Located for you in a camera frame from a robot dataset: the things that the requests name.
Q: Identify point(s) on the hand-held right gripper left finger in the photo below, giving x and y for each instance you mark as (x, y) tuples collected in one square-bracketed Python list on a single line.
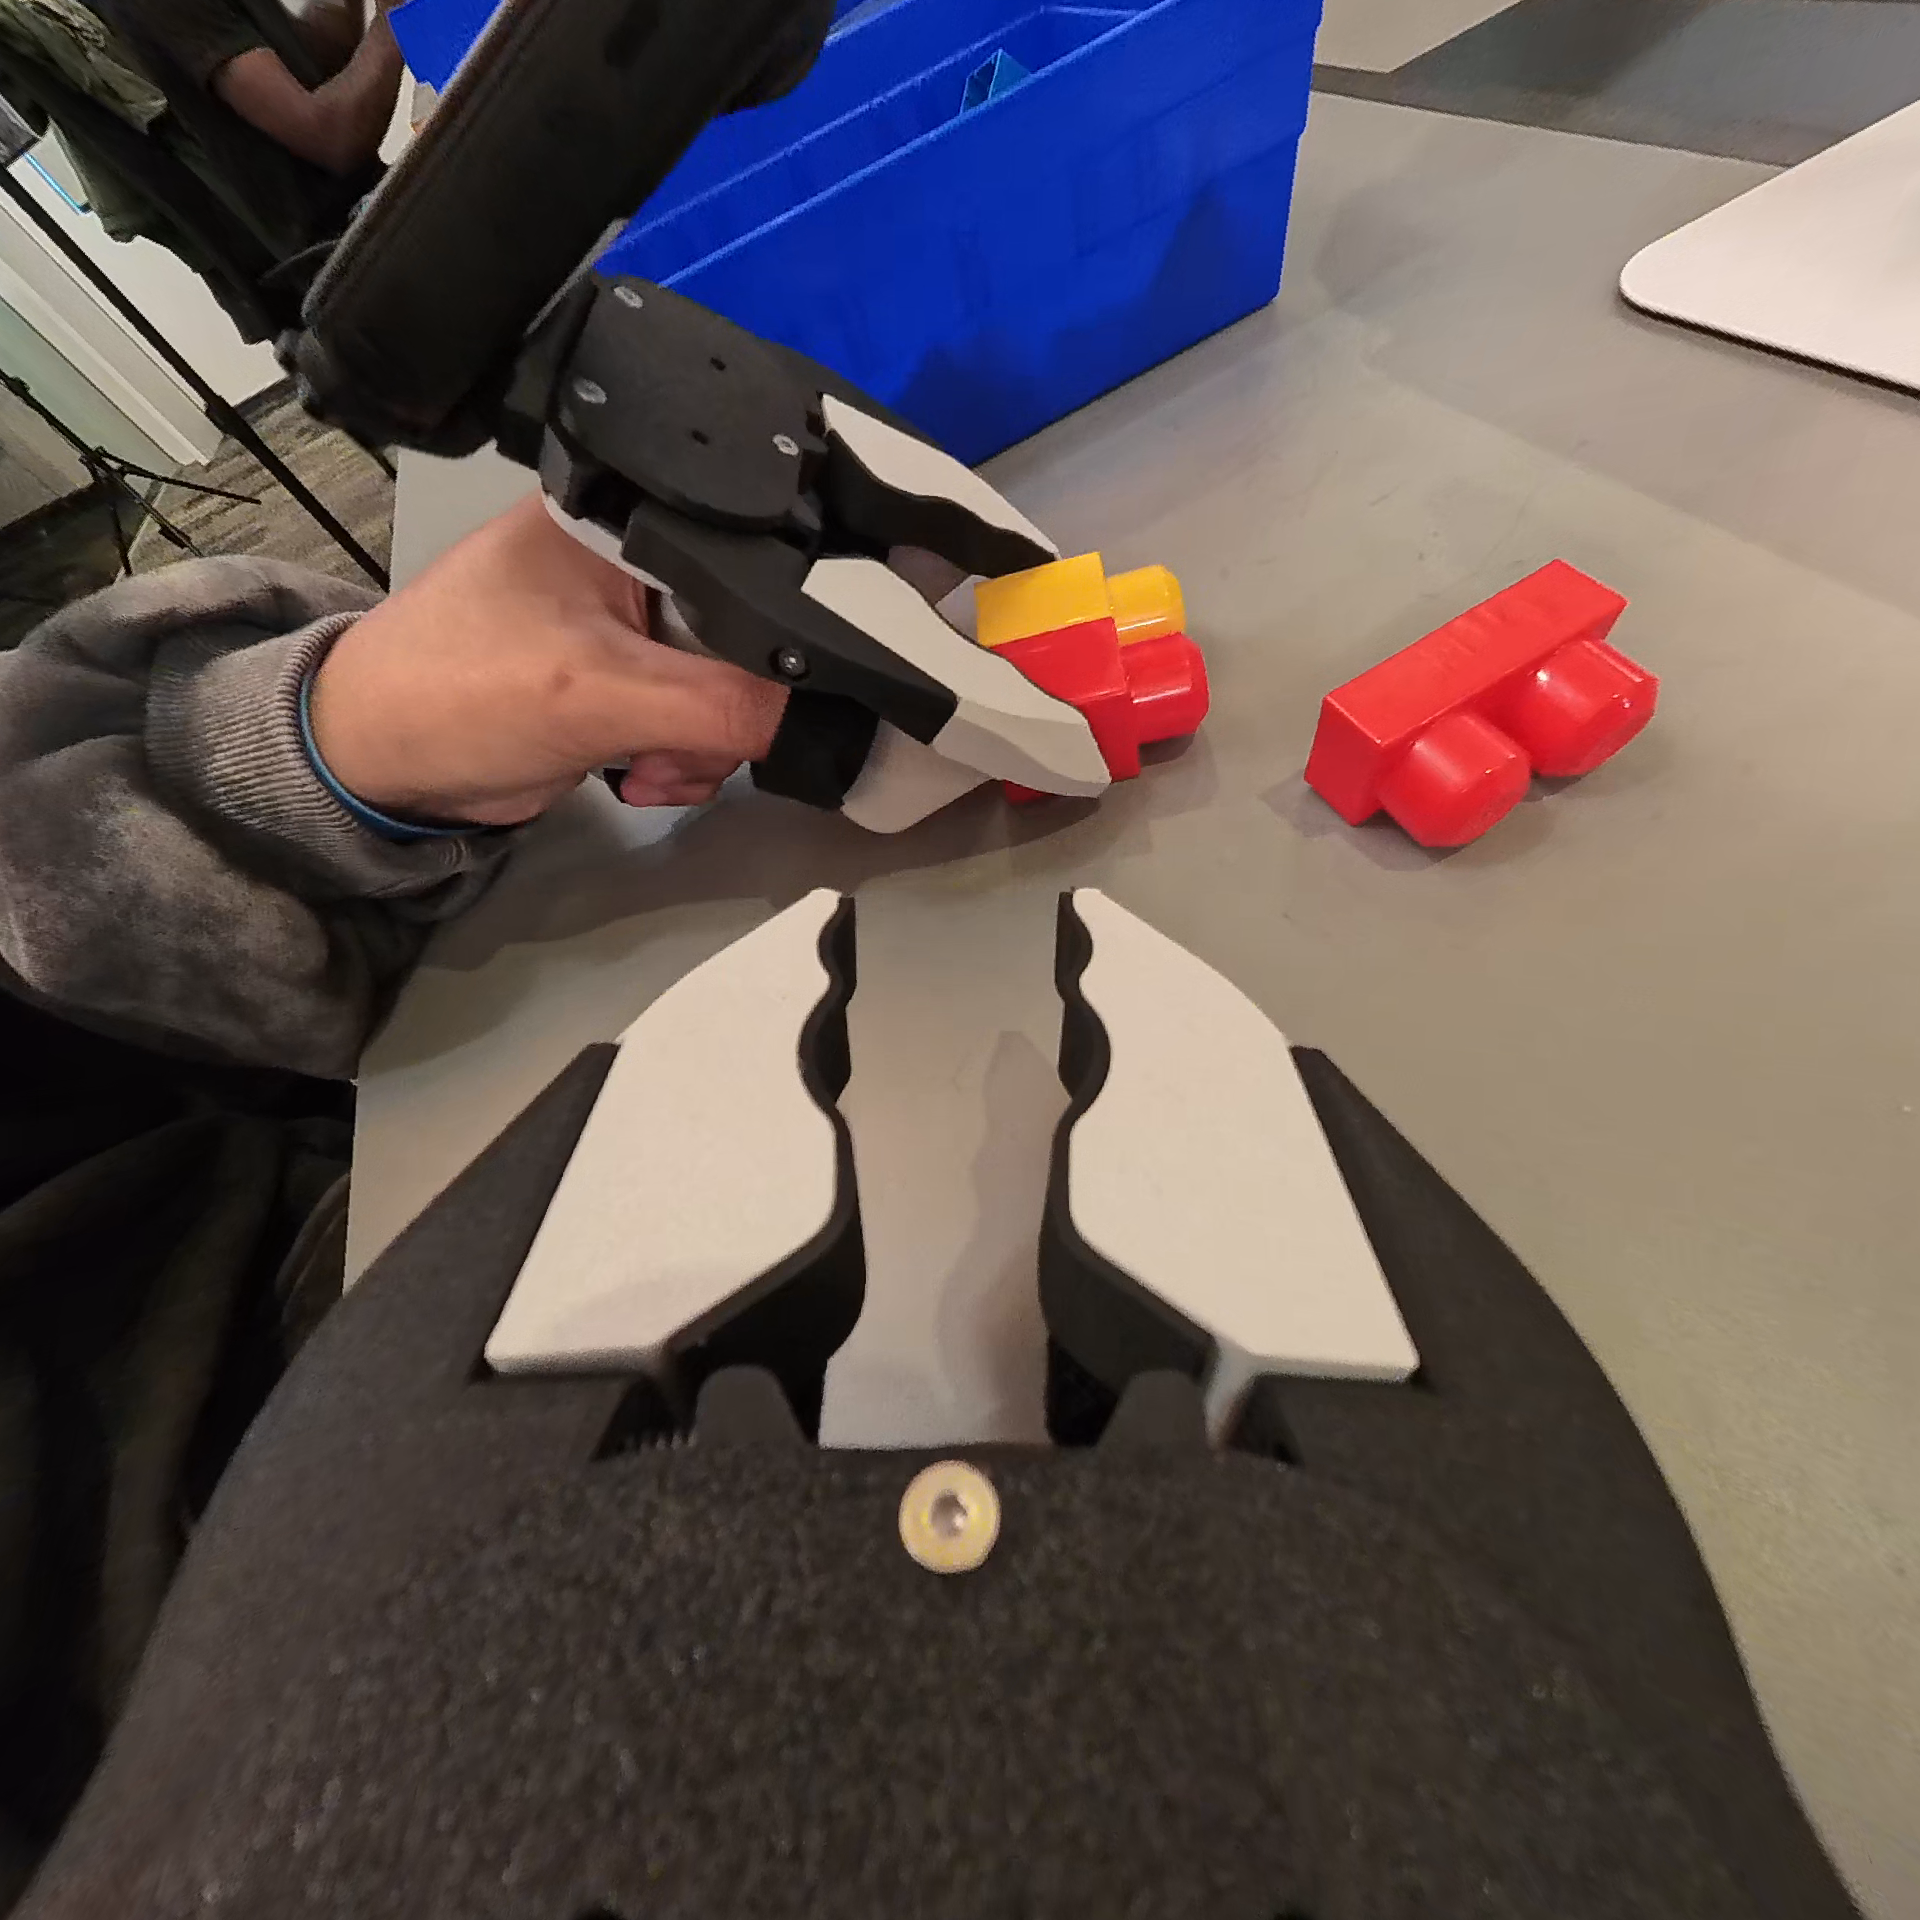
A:
[(676, 1172)]

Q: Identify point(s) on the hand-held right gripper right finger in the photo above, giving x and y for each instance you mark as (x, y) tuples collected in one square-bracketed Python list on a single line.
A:
[(1231, 1172)]

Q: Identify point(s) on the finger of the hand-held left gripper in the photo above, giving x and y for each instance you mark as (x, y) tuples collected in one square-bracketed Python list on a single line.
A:
[(915, 474), (990, 721)]

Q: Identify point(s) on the yellow toy block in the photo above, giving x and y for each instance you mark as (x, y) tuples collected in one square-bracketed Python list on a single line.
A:
[(1050, 594)]

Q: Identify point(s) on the red tall toy block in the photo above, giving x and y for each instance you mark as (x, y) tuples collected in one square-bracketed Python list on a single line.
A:
[(1141, 705)]

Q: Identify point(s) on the blue divided plastic bin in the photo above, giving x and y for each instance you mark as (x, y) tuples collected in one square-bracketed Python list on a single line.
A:
[(1050, 225)]

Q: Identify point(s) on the red two-stud toy block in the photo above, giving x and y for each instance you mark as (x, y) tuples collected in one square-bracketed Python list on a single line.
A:
[(1425, 705)]

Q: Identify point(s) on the grey desk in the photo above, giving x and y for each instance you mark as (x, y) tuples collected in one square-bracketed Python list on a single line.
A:
[(1500, 1050)]

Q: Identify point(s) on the person's left hand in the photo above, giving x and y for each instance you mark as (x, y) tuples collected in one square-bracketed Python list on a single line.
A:
[(495, 675)]

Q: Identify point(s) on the blue toy block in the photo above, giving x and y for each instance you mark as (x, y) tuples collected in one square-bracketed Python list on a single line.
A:
[(993, 84)]

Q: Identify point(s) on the blue wristband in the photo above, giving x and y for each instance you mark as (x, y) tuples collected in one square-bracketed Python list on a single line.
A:
[(324, 764)]

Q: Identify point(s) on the black tripod stand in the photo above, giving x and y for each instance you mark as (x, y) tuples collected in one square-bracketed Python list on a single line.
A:
[(166, 375)]

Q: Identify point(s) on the white folding book stand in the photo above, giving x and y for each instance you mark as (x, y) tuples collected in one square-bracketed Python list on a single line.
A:
[(1799, 254)]

